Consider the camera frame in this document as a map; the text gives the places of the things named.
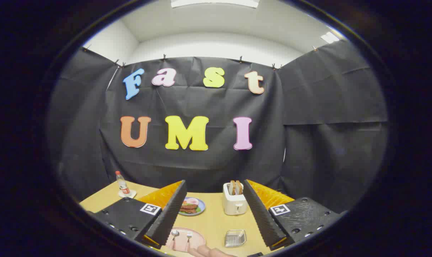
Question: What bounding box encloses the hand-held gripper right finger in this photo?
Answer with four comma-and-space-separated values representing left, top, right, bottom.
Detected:
243, 179, 347, 251

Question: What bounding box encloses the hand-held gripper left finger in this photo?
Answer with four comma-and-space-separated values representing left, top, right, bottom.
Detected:
89, 180, 188, 250

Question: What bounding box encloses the metal cutlery basket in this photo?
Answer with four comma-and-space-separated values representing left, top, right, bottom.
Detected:
225, 229, 247, 248

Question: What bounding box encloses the white toaster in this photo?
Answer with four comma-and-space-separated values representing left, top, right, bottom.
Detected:
222, 182, 248, 216

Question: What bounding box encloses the pink plate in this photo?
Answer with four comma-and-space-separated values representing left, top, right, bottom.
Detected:
165, 227, 206, 254

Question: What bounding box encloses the blue plate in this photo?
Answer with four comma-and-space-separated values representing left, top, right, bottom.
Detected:
178, 197, 206, 217

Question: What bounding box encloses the clear water bottle red label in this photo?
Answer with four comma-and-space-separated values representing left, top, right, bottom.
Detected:
115, 171, 131, 195

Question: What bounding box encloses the small ceiling light panel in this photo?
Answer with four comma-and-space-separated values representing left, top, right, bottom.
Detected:
320, 31, 341, 44

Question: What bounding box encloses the large ceiling light panel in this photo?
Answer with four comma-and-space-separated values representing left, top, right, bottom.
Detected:
171, 0, 260, 9

